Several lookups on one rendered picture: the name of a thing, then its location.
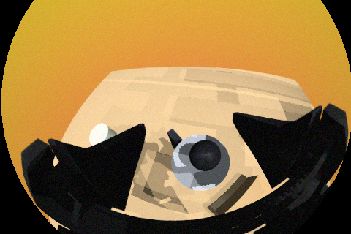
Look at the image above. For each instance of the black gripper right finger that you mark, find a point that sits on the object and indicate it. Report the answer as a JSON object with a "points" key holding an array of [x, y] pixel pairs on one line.
{"points": [[275, 143]]}

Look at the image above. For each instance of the glass french press with black knob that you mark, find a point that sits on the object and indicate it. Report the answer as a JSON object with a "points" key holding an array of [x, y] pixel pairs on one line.
{"points": [[199, 162]]}

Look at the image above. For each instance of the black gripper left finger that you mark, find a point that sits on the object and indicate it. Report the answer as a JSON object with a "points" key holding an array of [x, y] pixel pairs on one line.
{"points": [[109, 166]]}

